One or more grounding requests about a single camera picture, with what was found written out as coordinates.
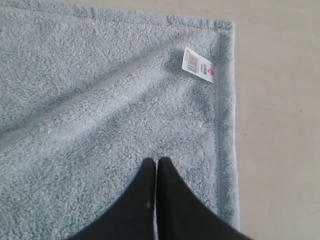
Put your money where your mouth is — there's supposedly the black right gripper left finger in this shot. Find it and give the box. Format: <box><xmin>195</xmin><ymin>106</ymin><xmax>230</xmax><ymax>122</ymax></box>
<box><xmin>70</xmin><ymin>158</ymin><xmax>156</xmax><ymax>240</ymax></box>

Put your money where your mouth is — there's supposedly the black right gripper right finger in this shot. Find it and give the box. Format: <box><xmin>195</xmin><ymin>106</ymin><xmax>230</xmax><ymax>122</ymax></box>
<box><xmin>156</xmin><ymin>157</ymin><xmax>249</xmax><ymax>240</ymax></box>

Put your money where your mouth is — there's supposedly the light blue terry towel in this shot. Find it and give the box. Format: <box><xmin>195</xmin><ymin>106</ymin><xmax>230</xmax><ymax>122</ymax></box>
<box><xmin>0</xmin><ymin>0</ymin><xmax>240</xmax><ymax>240</ymax></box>

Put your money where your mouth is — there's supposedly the white barcode label tag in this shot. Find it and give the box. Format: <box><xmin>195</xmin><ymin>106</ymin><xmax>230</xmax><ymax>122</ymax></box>
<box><xmin>181</xmin><ymin>47</ymin><xmax>217</xmax><ymax>83</ymax></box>

